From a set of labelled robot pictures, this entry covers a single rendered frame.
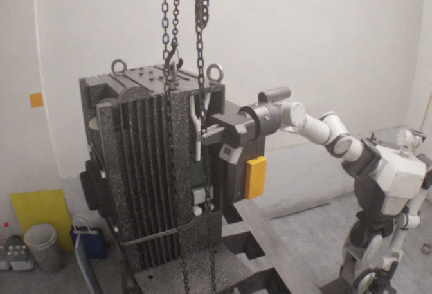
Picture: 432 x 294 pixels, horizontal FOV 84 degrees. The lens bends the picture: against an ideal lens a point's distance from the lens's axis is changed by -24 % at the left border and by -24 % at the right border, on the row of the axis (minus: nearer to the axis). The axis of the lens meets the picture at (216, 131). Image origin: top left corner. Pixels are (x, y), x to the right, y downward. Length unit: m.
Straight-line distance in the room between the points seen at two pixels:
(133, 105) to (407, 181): 1.10
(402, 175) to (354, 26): 1.87
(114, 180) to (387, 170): 1.02
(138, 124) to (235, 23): 1.47
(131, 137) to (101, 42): 1.25
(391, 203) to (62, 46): 2.11
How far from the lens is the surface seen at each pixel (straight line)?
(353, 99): 3.05
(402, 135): 1.32
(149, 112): 0.94
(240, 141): 0.66
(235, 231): 1.81
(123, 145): 0.93
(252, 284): 1.66
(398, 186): 1.30
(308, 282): 1.57
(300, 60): 2.53
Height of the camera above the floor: 1.87
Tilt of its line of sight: 23 degrees down
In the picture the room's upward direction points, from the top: 1 degrees clockwise
